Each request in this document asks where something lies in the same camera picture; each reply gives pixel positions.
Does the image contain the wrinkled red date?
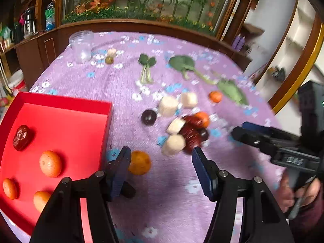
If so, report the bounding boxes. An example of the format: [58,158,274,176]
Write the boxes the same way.
[182,115,204,129]
[13,125,34,151]
[180,127,203,155]

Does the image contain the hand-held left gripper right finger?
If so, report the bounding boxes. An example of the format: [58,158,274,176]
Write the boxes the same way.
[192,147,295,243]

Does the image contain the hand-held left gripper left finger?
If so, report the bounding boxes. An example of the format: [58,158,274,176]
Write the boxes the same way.
[30,146,136,243]

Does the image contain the steel thermos flask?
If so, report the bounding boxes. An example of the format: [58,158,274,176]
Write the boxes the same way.
[23,6,36,37]

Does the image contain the person's right forearm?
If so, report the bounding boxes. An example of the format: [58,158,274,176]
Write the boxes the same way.
[289,200,324,243]

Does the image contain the white plastic bucket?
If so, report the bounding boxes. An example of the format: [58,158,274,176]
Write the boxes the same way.
[7,69,27,93]

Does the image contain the small leafy green vegetable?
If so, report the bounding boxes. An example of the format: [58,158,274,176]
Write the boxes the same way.
[138,53,157,84]

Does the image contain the green label plastic bottle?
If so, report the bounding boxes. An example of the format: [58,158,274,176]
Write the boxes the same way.
[46,1,55,31]

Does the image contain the clear plastic cup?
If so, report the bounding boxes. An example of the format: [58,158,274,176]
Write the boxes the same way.
[69,30,95,64]

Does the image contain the broad leafy green vegetable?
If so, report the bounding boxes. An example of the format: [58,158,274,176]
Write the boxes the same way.
[168,55,218,85]

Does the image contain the artificial plant display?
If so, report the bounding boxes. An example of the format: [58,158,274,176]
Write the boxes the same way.
[62,0,243,34]

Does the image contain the green packet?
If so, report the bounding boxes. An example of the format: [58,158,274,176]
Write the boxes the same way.
[0,27,12,48]

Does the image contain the red box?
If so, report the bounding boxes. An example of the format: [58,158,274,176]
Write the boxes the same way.
[0,92,113,243]

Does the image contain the purple floral tablecloth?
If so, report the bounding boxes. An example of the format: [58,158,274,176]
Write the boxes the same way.
[5,32,302,243]

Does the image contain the pale leafy green vegetable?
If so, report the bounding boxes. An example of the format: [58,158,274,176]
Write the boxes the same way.
[217,79,250,106]

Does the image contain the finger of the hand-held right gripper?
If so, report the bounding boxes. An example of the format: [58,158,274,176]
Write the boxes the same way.
[231,127,284,158]
[242,122,302,145]

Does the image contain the yellow handle broom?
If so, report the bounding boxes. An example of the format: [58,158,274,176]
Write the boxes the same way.
[0,56,14,98]

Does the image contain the black container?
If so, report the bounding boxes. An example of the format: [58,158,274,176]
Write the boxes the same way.
[11,23,23,43]

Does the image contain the person's right hand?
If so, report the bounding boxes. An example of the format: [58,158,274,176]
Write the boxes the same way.
[278,173,322,216]

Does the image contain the purple bottles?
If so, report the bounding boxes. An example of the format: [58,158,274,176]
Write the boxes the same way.
[231,35,246,51]

